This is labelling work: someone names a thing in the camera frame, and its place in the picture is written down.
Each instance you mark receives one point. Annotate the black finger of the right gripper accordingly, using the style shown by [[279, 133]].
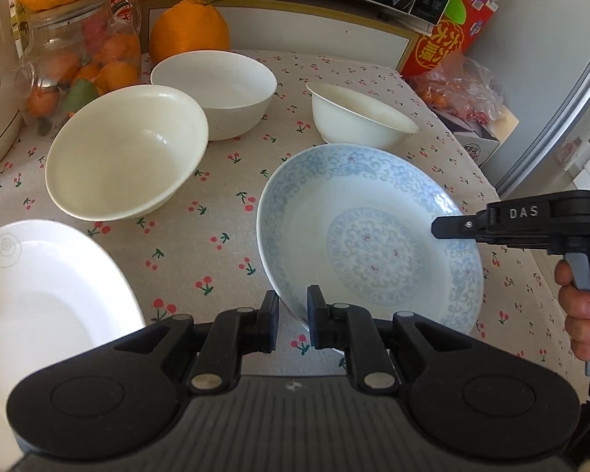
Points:
[[470, 227]]

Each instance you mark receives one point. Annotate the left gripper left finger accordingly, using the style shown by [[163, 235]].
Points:
[[206, 357]]

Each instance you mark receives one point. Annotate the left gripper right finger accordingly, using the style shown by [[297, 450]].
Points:
[[381, 356]]

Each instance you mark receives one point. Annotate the blue patterned porcelain plate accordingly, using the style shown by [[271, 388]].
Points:
[[355, 221]]

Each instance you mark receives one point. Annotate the large cream bowl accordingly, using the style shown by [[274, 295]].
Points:
[[125, 154]]

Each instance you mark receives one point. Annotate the person's right hand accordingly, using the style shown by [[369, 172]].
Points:
[[576, 305]]

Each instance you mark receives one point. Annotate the white cardboard box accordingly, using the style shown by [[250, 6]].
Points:
[[479, 141]]

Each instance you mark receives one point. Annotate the clear plastic snack bag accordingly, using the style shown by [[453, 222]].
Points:
[[463, 88]]

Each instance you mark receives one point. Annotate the small white bowl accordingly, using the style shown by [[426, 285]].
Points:
[[345, 116]]

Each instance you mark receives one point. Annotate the white swirl-pattern plate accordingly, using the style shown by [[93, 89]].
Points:
[[60, 295]]

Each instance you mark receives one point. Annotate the silver refrigerator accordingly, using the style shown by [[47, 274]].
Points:
[[539, 53]]

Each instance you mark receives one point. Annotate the red snack box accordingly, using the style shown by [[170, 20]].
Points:
[[460, 25]]

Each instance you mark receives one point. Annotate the white speckled bowl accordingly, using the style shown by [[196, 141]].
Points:
[[235, 91]]

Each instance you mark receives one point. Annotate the large orange on table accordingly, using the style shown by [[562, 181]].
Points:
[[190, 25]]

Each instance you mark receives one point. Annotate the glass jar of tangerines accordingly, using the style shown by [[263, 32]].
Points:
[[76, 53]]

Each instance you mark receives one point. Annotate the yellow printed box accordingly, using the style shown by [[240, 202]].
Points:
[[19, 25]]

